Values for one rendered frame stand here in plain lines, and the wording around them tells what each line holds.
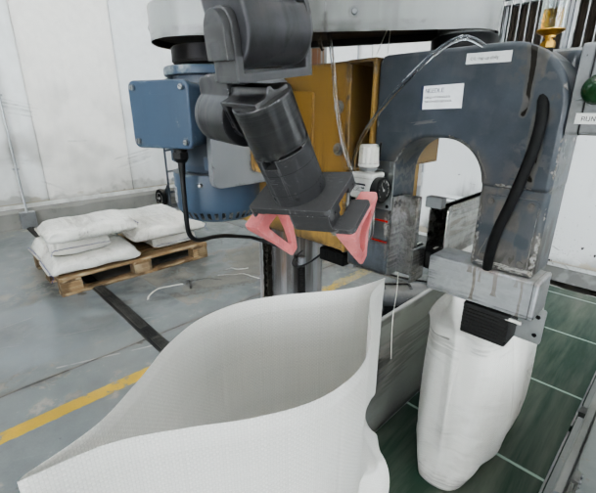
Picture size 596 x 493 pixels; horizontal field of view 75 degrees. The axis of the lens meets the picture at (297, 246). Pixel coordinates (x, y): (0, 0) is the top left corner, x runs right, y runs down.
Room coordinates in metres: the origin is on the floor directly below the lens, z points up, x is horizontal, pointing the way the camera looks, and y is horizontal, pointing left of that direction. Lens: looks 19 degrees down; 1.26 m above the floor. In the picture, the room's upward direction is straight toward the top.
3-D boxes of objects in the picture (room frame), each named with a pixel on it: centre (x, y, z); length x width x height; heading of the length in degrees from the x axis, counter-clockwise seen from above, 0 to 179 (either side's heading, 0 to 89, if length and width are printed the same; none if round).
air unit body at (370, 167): (0.57, -0.11, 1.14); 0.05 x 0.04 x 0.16; 44
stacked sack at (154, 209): (3.57, 1.48, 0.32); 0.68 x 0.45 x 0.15; 134
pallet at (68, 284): (3.22, 1.54, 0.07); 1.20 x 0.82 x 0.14; 134
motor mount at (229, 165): (0.69, 0.04, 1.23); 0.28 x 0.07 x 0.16; 134
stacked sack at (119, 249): (2.85, 1.63, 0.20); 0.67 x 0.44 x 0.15; 134
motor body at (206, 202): (0.70, 0.14, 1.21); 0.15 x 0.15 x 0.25
